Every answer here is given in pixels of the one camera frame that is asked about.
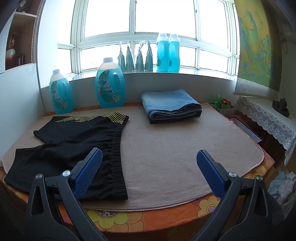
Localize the black pants with yellow stripes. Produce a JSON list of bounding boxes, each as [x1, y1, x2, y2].
[[4, 112, 129, 201]]

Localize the white lace cloth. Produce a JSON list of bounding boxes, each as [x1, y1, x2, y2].
[[238, 96, 296, 166]]

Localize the landscape wall scroll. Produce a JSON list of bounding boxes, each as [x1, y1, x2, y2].
[[232, 0, 274, 98]]

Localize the teal refill pouch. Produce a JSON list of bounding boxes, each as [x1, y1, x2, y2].
[[144, 40, 154, 71], [135, 41, 146, 72], [125, 40, 136, 72], [117, 41, 126, 72]]

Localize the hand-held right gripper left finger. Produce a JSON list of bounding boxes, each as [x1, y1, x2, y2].
[[25, 147, 103, 241]]

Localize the orange floral tablecloth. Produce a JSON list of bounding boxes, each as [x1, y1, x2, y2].
[[0, 105, 275, 234]]

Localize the blue laundry detergent bottle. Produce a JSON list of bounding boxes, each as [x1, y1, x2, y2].
[[95, 57, 126, 108], [156, 33, 171, 72], [168, 34, 181, 72], [49, 69, 74, 114]]

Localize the wooden shelf cabinet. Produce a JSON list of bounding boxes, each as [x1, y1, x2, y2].
[[5, 0, 43, 71]]

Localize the beige towel mat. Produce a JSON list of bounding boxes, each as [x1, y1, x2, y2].
[[0, 102, 265, 212]]

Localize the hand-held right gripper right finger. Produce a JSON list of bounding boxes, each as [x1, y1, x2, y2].
[[196, 149, 285, 241]]

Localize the folded blue towel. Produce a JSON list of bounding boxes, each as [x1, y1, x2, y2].
[[141, 89, 202, 115]]

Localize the white window frame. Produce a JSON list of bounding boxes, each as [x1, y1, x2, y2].
[[57, 0, 241, 77]]

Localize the red vase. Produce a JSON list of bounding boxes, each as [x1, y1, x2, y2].
[[7, 32, 18, 66]]

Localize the pile of light clothes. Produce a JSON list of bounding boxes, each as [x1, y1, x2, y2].
[[267, 170, 296, 209]]

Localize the dark teapot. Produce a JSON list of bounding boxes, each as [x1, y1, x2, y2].
[[272, 97, 290, 117]]

